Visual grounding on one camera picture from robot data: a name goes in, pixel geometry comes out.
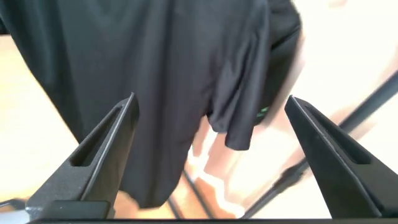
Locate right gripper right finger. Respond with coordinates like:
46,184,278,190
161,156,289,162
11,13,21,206
284,95,398,219

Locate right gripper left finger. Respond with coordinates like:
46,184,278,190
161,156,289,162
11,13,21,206
24,91,140,219

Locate black shorts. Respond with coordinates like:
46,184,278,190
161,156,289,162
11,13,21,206
0,0,303,210

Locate black clothes rack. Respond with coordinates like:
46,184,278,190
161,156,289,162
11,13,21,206
166,70,398,219

